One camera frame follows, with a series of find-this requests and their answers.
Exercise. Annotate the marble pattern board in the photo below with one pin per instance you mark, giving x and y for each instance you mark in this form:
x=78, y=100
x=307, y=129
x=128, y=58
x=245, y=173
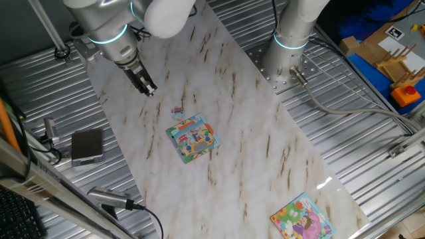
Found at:
x=232, y=166

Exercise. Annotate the small yellow block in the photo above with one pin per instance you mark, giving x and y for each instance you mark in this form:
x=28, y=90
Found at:
x=414, y=27

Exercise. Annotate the orange pole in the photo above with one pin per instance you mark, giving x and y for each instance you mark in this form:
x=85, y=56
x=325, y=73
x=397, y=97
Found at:
x=6, y=126

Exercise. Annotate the black keyboard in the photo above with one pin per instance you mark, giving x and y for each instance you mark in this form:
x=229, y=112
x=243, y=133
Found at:
x=16, y=219

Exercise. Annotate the long silver camera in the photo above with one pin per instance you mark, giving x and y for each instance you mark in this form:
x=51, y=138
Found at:
x=108, y=196

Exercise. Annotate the aluminium frame beam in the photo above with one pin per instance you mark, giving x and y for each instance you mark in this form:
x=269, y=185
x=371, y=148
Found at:
x=33, y=182

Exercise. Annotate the black white marker tag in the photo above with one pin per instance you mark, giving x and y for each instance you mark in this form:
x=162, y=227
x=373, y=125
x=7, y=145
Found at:
x=394, y=33

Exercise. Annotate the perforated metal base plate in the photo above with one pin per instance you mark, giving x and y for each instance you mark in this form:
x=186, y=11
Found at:
x=310, y=66

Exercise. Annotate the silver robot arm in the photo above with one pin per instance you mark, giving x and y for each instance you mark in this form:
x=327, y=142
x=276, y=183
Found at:
x=109, y=20

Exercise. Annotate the grey studded board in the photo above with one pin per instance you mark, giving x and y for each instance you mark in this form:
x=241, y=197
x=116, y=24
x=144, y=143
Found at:
x=411, y=38

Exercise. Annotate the small silver camera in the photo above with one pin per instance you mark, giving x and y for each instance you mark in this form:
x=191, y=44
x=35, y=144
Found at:
x=50, y=127

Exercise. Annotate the wooden rack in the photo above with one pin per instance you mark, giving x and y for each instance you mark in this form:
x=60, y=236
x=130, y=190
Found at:
x=391, y=63

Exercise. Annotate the blue fuzzy cloth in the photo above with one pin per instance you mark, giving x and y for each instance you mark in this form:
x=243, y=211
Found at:
x=365, y=16

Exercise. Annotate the vehicle picture puzzle board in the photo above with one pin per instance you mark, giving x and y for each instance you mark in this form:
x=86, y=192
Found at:
x=194, y=139

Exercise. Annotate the wooden block assembly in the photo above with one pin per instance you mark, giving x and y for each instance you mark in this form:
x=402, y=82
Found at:
x=376, y=41

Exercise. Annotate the small cardboard box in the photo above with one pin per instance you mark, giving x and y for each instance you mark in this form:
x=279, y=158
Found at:
x=348, y=44

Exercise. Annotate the metal pole with black clamp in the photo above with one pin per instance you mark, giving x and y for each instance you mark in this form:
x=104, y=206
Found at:
x=50, y=30

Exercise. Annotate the white paper sheet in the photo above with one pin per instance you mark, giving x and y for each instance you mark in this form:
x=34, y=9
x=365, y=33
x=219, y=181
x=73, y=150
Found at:
x=388, y=43

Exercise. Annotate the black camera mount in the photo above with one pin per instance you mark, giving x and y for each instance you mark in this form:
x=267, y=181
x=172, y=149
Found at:
x=46, y=139

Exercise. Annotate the princess picture puzzle board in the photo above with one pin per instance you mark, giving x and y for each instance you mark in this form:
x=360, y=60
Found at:
x=302, y=220

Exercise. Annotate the colourful puzzle piece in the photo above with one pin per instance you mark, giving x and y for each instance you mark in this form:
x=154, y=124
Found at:
x=178, y=113

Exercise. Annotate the small metal bracket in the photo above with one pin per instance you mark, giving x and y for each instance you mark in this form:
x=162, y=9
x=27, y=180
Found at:
x=396, y=151

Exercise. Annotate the silver digital scale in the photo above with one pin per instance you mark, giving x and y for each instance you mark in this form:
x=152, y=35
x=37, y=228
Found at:
x=87, y=144

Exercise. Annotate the blue mat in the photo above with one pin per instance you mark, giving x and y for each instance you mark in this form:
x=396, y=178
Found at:
x=368, y=68

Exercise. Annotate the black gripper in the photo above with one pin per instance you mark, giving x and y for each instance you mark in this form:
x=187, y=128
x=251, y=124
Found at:
x=133, y=71

